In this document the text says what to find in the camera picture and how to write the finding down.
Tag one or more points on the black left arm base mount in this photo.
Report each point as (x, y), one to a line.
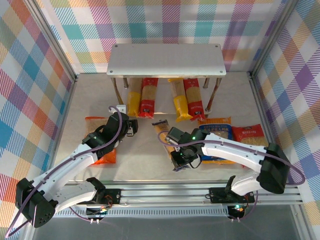
(113, 196)

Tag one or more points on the red spaghetti bag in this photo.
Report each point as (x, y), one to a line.
(147, 105)
(197, 107)

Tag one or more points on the blue and yellow pasta bag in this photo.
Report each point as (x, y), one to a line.
(217, 128)

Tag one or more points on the white shelf with metal legs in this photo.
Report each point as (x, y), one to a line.
(165, 60)

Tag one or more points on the aluminium frame post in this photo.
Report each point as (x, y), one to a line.
(53, 42)
(272, 40)

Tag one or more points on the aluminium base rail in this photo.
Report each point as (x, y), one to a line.
(162, 195)

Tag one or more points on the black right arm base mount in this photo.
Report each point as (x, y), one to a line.
(217, 195)

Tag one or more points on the yellow spaghetti bag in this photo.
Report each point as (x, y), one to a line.
(181, 107)
(133, 102)

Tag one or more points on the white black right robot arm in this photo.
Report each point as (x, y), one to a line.
(225, 150)

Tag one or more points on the red short pasta bag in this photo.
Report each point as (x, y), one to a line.
(250, 136)

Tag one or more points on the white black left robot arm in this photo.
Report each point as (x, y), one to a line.
(62, 165)

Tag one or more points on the spaghetti bag with blue ends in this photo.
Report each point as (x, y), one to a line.
(161, 130)

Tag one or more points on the orange pasta bag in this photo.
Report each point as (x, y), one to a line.
(95, 125)

